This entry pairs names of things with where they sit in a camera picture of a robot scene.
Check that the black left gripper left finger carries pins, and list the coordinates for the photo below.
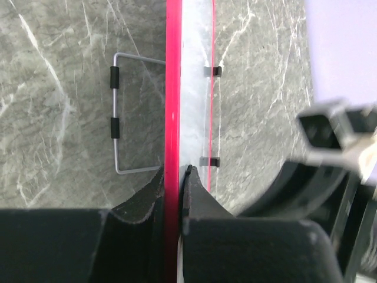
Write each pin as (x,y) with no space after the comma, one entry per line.
(123,244)

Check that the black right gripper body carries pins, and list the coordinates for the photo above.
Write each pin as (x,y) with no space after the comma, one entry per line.
(335,199)

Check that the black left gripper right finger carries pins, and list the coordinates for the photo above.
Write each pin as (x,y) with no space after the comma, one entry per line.
(218,247)

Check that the red framed whiteboard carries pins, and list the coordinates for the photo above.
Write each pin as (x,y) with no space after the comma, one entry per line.
(188,108)

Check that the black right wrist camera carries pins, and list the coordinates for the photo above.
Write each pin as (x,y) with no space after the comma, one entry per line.
(340,133)

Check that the wire whiteboard stand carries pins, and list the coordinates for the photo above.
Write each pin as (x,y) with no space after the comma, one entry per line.
(115,121)

